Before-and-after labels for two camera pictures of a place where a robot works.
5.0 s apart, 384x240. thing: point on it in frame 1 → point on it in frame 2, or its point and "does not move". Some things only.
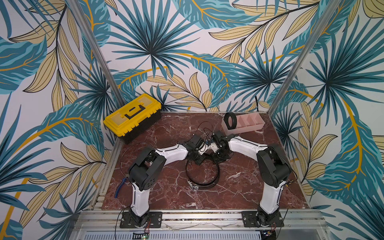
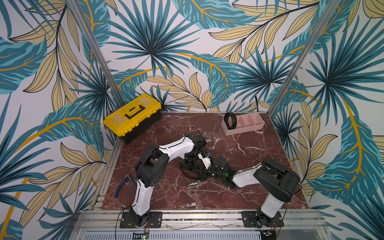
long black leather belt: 205,186 → 198,168
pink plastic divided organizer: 245,122 does not move
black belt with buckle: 234,120 does not move
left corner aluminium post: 75,6 does not move
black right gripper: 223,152 → 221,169
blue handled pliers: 123,180 does not move
